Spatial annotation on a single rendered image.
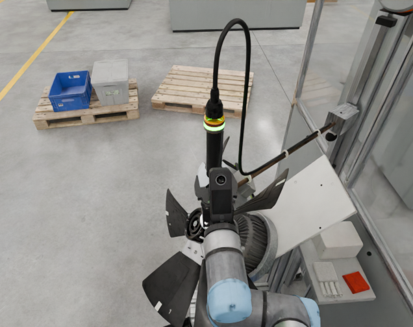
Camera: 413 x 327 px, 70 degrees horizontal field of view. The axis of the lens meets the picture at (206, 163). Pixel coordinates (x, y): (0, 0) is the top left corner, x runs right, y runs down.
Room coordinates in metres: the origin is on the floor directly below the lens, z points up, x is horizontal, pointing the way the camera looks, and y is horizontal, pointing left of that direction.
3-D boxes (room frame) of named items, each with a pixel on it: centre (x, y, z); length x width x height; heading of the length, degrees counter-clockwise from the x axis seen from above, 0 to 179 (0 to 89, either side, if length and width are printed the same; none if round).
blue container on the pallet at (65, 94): (3.25, 1.66, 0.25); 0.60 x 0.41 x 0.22; 11
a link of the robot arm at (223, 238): (0.32, -0.04, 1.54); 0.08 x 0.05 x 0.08; 94
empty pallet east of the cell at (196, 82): (3.60, 0.01, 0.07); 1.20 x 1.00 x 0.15; 78
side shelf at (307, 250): (0.66, -0.56, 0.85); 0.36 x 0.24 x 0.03; 4
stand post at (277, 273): (0.67, -0.34, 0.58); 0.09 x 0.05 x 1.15; 4
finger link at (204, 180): (0.50, 0.01, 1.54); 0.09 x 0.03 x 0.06; 14
